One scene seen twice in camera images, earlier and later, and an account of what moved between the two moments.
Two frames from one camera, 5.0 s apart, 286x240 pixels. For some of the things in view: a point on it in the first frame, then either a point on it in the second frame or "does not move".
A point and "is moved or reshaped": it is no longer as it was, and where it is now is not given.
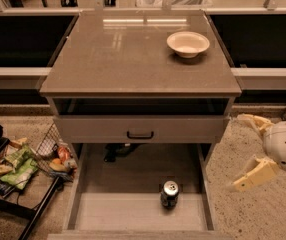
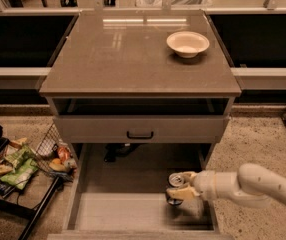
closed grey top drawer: x=140 y=129 does not move
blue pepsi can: x=170 y=194 is moved or reshaped
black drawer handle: x=140 y=137 does not move
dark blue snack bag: x=1 y=187 does not move
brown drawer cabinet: x=114 y=80 does not move
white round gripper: x=284 y=144 to x=204 y=183
